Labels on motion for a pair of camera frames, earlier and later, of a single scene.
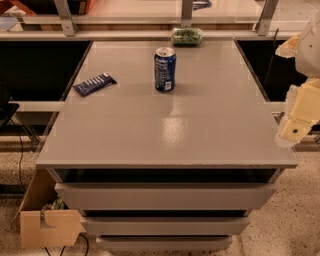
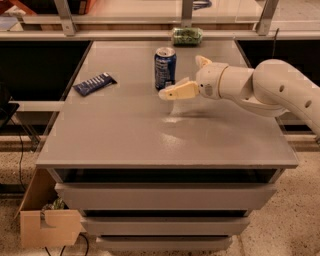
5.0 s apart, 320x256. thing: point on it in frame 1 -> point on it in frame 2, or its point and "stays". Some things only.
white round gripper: [310, 55] -> [210, 81]
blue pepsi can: [165, 69] stays
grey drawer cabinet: [165, 145] stays
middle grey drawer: [164, 226] stays
